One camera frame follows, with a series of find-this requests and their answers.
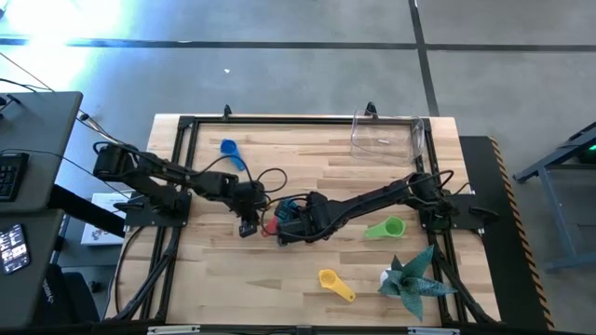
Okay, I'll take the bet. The black diagonal support beam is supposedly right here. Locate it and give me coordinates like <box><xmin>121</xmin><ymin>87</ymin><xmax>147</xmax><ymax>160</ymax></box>
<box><xmin>46</xmin><ymin>184</ymin><xmax>127</xmax><ymax>238</ymax></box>

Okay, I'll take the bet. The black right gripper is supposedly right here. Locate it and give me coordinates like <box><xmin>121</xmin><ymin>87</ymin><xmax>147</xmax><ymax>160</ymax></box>
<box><xmin>277</xmin><ymin>190</ymin><xmax>338</xmax><ymax>247</ymax></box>

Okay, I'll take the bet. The black keyboard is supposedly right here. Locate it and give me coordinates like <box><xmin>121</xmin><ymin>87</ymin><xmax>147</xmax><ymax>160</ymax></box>
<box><xmin>0</xmin><ymin>152</ymin><xmax>29</xmax><ymax>203</ymax></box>

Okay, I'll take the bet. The black hazard-striped floor mat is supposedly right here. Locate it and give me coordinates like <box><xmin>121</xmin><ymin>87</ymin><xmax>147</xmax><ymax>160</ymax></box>
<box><xmin>458</xmin><ymin>135</ymin><xmax>556</xmax><ymax>330</ymax></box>

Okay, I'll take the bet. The thin black keyboard cable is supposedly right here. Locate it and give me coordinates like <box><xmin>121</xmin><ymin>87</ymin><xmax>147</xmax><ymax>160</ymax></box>
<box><xmin>0</xmin><ymin>147</ymin><xmax>94</xmax><ymax>174</ymax></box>

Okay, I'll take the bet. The green measuring cup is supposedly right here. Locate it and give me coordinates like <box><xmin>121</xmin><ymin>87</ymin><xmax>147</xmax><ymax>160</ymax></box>
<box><xmin>364</xmin><ymin>216</ymin><xmax>407</xmax><ymax>240</ymax></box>

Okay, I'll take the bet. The grey desk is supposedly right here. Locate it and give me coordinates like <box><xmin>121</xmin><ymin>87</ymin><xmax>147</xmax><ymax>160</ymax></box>
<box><xmin>0</xmin><ymin>208</ymin><xmax>65</xmax><ymax>328</ymax></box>
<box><xmin>0</xmin><ymin>91</ymin><xmax>84</xmax><ymax>214</ymax></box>

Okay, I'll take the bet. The yellow measuring cup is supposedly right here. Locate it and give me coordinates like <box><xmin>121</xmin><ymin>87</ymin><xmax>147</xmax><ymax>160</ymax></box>
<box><xmin>318</xmin><ymin>268</ymin><xmax>357</xmax><ymax>303</ymax></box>

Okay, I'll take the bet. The teal measuring cup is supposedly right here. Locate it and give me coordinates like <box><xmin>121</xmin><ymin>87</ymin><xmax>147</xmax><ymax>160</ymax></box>
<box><xmin>274</xmin><ymin>198</ymin><xmax>303</xmax><ymax>222</ymax></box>

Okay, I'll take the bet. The blue-grey metal table frame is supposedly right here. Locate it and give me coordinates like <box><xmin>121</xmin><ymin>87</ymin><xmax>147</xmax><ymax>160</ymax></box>
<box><xmin>513</xmin><ymin>121</ymin><xmax>596</xmax><ymax>274</ymax></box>

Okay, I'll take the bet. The white printed box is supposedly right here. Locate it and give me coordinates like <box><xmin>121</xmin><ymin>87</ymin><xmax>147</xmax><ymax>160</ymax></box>
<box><xmin>81</xmin><ymin>193</ymin><xmax>126</xmax><ymax>247</ymax></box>

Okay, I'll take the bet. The black smartphone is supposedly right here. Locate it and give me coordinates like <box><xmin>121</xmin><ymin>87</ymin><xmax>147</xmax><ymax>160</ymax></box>
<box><xmin>0</xmin><ymin>223</ymin><xmax>32</xmax><ymax>275</ymax></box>

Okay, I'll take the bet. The small blue measuring cup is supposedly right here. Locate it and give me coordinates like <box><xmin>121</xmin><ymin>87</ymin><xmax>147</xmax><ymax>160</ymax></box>
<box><xmin>220</xmin><ymin>139</ymin><xmax>247</xmax><ymax>172</ymax></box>

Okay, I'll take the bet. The red measuring cup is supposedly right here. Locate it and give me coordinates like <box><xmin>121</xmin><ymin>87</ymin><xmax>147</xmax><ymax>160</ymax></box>
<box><xmin>260</xmin><ymin>216</ymin><xmax>281</xmax><ymax>238</ymax></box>

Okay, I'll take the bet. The teal artificial succulent plant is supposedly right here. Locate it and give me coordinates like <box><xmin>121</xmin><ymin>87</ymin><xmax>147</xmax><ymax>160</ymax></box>
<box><xmin>377</xmin><ymin>245</ymin><xmax>458</xmax><ymax>322</ymax></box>

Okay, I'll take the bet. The black office chair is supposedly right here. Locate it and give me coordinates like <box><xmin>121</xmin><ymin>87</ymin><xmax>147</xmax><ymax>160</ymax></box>
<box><xmin>32</xmin><ymin>264</ymin><xmax>102</xmax><ymax>327</ymax></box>

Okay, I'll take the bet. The silver metal bracket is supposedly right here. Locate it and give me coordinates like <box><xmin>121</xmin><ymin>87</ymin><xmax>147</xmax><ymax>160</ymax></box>
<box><xmin>407</xmin><ymin>327</ymin><xmax>461</xmax><ymax>335</ymax></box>
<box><xmin>147</xmin><ymin>325</ymin><xmax>201</xmax><ymax>335</ymax></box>

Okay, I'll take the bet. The clear plastic basket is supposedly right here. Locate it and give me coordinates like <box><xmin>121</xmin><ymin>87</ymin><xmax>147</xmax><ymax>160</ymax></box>
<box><xmin>350</xmin><ymin>110</ymin><xmax>426</xmax><ymax>168</ymax></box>

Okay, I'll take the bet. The black metal table frame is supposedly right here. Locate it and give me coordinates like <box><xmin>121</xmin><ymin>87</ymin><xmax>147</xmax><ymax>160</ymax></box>
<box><xmin>111</xmin><ymin>114</ymin><xmax>502</xmax><ymax>327</ymax></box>

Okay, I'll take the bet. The yellow and black cable bundle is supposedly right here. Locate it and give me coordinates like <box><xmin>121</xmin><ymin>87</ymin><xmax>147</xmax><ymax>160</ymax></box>
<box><xmin>76</xmin><ymin>110</ymin><xmax>127</xmax><ymax>145</ymax></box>

